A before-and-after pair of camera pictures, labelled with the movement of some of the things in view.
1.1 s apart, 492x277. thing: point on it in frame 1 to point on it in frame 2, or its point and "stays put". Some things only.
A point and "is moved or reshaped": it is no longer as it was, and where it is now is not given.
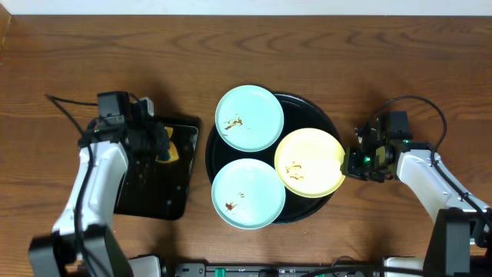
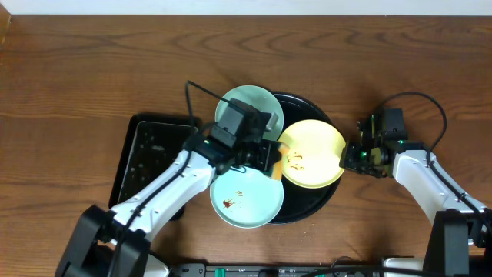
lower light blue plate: (248, 194) stays put
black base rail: (196, 269) stays put
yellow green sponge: (173, 151) to (277, 169)
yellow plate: (308, 163) is moved or reshaped
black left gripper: (162, 142) to (267, 156)
